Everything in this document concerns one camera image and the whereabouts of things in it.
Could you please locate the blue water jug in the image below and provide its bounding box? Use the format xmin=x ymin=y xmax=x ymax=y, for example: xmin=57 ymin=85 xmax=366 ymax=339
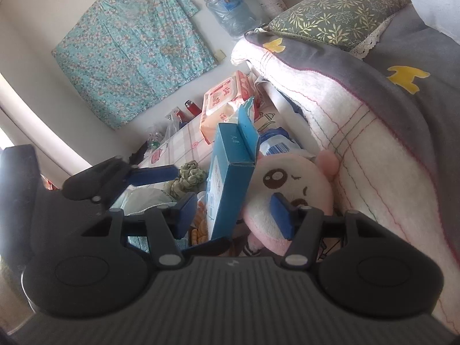
xmin=205 ymin=0 xmax=261 ymax=40

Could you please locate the green scrunchie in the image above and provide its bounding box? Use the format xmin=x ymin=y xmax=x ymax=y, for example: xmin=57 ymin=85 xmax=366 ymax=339
xmin=163 ymin=160 xmax=209 ymax=200

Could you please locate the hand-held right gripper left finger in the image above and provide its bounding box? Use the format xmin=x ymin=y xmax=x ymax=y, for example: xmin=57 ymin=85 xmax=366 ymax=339
xmin=81 ymin=192 xmax=199 ymax=268

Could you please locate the orange striped towel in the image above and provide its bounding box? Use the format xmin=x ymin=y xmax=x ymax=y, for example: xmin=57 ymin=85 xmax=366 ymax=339
xmin=190 ymin=199 xmax=211 ymax=245

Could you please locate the blue white paper box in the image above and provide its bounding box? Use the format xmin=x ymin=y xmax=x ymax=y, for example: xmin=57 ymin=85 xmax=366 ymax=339
xmin=206 ymin=97 xmax=261 ymax=241

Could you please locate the teal floral cloth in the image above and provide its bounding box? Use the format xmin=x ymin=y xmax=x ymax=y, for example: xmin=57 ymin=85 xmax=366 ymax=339
xmin=51 ymin=0 xmax=219 ymax=130

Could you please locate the pink wet wipes pack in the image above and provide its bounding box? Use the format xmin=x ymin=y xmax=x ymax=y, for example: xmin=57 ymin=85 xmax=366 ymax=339
xmin=199 ymin=71 xmax=260 ymax=145

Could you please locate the printed checked tablecloth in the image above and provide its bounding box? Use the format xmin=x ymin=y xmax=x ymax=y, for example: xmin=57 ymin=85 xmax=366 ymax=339
xmin=126 ymin=95 xmax=347 ymax=259

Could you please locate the grey blanket with yellow prints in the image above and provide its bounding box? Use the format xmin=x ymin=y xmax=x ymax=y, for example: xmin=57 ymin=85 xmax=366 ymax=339
xmin=244 ymin=3 xmax=460 ymax=245

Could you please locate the blue teal tissue pack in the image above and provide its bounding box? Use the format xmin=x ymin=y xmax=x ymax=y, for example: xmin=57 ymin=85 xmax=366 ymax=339
xmin=258 ymin=127 xmax=317 ymax=159

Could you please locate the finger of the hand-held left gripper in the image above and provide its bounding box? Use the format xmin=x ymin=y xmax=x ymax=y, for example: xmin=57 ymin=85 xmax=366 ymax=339
xmin=62 ymin=156 xmax=178 ymax=206
xmin=180 ymin=237 xmax=232 ymax=257

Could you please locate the green leaf print pillow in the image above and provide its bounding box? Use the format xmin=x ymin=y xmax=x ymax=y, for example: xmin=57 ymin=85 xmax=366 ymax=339
xmin=266 ymin=0 xmax=412 ymax=60

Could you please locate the clear plastic bag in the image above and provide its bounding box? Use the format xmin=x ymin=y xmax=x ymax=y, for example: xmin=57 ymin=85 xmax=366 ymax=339
xmin=148 ymin=108 xmax=180 ymax=149

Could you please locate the black pouch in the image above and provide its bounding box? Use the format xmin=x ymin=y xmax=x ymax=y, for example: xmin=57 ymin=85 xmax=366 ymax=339
xmin=129 ymin=143 xmax=149 ymax=165

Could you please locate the white plaid fleece blanket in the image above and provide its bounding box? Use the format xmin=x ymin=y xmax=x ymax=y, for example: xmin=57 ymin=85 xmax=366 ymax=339
xmin=230 ymin=38 xmax=460 ymax=256

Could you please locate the teal checked towel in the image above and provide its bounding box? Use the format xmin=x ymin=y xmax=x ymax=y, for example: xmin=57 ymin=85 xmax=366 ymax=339
xmin=110 ymin=187 xmax=180 ymax=256

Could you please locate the pink white plush toy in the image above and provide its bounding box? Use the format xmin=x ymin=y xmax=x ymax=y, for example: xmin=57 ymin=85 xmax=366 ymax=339
xmin=241 ymin=150 xmax=340 ymax=256

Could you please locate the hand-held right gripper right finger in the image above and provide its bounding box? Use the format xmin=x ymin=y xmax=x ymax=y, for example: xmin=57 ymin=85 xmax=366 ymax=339
xmin=270 ymin=193 xmax=383 ymax=270

